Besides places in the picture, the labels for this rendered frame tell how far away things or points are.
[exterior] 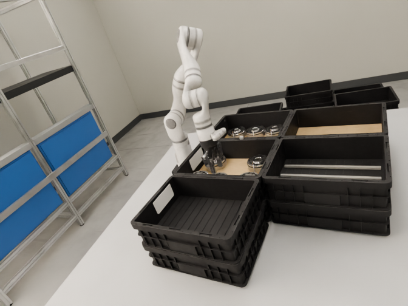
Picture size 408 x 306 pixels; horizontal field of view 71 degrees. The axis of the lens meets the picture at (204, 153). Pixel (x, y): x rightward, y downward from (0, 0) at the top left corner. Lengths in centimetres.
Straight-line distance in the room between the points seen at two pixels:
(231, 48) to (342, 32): 142
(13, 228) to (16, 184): 33
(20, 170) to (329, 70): 371
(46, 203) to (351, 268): 239
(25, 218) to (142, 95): 311
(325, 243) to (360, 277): 16
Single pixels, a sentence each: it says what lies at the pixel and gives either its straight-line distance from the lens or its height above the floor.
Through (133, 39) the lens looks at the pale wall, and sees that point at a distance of 493.
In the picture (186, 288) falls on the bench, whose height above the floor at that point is 70.
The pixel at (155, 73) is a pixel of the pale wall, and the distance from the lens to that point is 491.
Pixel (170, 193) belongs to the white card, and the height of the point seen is 88.
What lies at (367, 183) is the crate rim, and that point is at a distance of 100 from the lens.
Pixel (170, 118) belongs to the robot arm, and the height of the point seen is 107.
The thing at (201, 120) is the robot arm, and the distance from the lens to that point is 114.
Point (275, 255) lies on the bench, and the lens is 110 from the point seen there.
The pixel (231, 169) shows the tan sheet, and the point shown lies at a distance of 134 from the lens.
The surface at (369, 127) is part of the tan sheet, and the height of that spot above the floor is 83.
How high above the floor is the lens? 153
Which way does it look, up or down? 27 degrees down
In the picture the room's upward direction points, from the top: 18 degrees counter-clockwise
